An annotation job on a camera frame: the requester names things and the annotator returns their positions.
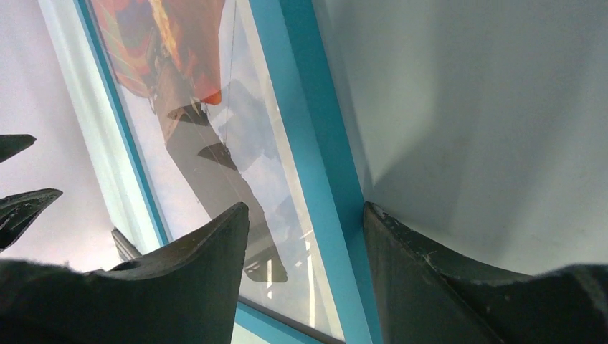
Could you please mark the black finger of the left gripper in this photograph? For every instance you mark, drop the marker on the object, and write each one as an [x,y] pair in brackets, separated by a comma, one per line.
[13,144]
[19,211]

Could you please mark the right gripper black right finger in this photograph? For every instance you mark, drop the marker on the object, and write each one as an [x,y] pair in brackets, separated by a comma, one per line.
[428,293]

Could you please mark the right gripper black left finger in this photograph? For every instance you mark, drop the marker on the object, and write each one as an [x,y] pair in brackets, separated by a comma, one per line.
[184,292]

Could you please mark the wooden picture frame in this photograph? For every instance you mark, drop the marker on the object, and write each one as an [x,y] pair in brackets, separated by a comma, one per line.
[305,94]

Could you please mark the colourful printed photo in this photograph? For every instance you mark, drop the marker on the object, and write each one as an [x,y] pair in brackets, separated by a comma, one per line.
[194,85]

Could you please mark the left aluminium corner post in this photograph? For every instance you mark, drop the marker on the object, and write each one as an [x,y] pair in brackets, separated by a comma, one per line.
[126,250]

